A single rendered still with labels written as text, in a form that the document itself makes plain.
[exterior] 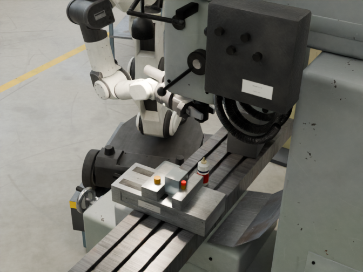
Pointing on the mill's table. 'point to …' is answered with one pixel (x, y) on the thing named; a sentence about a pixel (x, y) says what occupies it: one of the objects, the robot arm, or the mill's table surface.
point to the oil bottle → (203, 167)
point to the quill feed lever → (198, 60)
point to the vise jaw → (154, 189)
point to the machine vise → (171, 201)
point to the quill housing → (185, 50)
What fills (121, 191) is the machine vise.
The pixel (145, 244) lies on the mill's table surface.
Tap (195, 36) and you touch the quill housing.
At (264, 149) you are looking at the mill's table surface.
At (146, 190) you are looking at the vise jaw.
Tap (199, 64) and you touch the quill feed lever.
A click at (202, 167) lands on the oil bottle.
